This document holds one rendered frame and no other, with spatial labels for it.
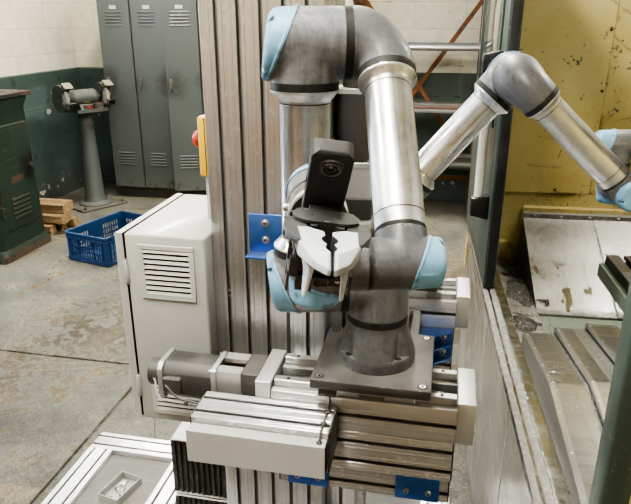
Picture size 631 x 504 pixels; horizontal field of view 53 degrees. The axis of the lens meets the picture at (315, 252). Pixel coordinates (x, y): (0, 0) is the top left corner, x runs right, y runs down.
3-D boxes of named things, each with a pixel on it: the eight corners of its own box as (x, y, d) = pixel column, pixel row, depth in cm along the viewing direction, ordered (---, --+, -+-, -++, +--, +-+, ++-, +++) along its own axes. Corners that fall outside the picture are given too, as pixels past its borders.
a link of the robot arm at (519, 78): (528, 44, 143) (667, 194, 151) (520, 42, 154) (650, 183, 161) (488, 82, 147) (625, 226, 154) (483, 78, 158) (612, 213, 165)
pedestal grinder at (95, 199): (83, 213, 578) (66, 83, 539) (63, 205, 601) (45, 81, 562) (128, 202, 611) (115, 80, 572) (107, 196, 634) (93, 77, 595)
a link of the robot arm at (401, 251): (408, 38, 113) (436, 301, 94) (346, 39, 113) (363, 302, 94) (420, -11, 102) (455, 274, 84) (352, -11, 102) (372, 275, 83)
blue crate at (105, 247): (108, 269, 449) (104, 239, 441) (64, 259, 466) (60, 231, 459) (164, 243, 501) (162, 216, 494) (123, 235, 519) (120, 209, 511)
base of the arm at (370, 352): (331, 371, 120) (331, 324, 117) (344, 334, 134) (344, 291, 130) (412, 379, 117) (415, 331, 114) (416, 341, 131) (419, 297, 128)
